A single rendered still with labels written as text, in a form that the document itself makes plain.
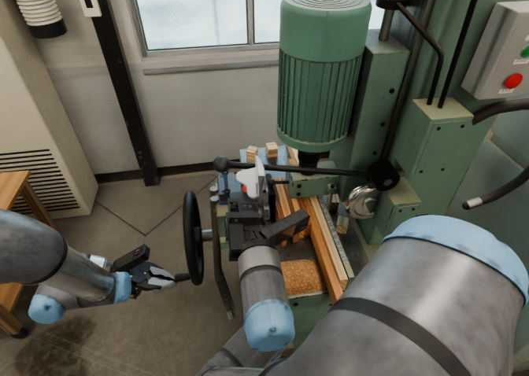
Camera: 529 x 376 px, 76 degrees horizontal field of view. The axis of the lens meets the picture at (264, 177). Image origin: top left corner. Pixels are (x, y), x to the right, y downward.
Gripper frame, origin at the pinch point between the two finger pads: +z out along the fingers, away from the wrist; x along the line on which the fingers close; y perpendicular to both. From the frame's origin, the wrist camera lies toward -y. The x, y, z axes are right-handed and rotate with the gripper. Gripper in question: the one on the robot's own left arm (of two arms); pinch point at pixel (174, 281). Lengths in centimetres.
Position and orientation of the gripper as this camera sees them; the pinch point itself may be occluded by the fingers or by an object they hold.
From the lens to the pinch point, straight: 110.4
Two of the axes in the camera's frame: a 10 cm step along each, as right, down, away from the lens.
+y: -5.0, 7.3, 4.7
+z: 8.6, 3.2, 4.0
